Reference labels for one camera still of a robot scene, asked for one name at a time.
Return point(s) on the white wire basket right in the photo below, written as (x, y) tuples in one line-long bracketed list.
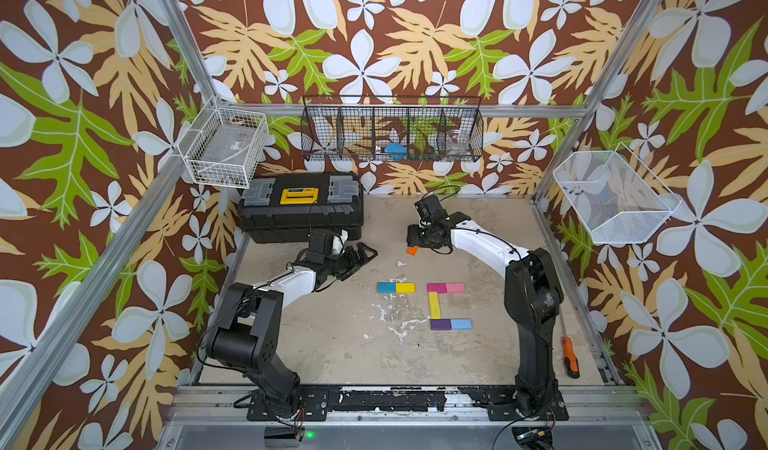
[(616, 195)]

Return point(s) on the long yellow block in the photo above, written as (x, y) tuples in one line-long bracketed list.
[(434, 306)]

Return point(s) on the white wire basket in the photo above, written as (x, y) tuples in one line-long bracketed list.
[(223, 144), (616, 195)]

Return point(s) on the purple block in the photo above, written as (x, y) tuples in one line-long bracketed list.
[(440, 324)]

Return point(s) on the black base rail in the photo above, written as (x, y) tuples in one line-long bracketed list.
[(499, 402)]

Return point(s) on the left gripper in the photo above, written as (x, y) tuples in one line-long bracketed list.
[(354, 264)]

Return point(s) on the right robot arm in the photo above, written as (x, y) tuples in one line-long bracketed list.
[(532, 294)]

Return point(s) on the black wire basket rear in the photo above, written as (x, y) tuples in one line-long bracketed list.
[(359, 127)]

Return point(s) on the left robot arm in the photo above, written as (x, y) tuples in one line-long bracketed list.
[(244, 337)]

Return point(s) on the white wire basket left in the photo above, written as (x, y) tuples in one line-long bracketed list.
[(223, 144)]

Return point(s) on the blue object in basket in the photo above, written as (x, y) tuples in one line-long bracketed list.
[(396, 152)]

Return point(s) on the light blue block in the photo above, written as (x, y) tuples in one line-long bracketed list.
[(461, 324)]

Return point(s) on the orange handled tool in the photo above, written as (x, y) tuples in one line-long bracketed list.
[(570, 359)]

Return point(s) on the black toolbox yellow handle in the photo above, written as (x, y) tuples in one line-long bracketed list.
[(286, 208)]

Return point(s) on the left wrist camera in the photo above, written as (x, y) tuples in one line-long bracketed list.
[(338, 242)]

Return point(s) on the teal block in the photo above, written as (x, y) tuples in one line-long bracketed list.
[(386, 288)]

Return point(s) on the pink block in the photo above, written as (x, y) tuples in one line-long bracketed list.
[(455, 287)]

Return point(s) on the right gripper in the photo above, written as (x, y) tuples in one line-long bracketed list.
[(411, 236)]

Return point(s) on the magenta block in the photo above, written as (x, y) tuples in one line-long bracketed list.
[(437, 288)]

